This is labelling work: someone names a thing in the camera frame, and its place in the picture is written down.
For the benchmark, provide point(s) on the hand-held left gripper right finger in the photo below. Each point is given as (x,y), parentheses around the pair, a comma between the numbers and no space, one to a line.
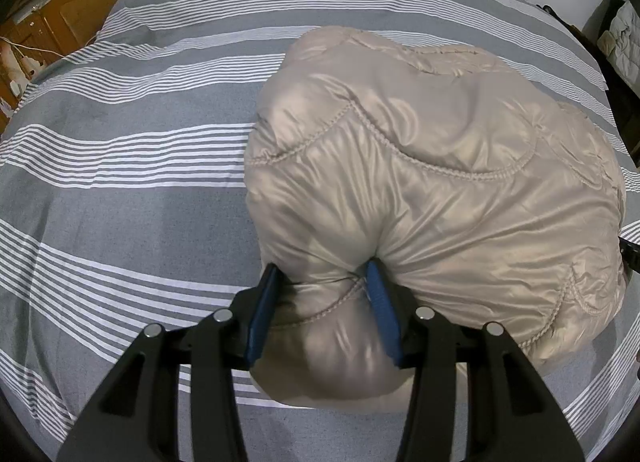
(382,312)

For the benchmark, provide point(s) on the white quilted garment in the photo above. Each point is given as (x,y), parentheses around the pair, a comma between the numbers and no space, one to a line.
(622,37)

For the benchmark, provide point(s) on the beige puffer jacket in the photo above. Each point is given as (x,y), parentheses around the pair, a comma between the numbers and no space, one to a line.
(440,182)

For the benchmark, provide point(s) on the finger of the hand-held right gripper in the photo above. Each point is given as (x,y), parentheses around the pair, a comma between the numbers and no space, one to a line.
(631,254)

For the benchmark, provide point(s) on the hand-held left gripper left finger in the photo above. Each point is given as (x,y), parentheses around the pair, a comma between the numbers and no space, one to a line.
(260,322)

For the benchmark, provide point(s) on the grey white striped bed sheet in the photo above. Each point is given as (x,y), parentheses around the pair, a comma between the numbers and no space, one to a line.
(135,177)

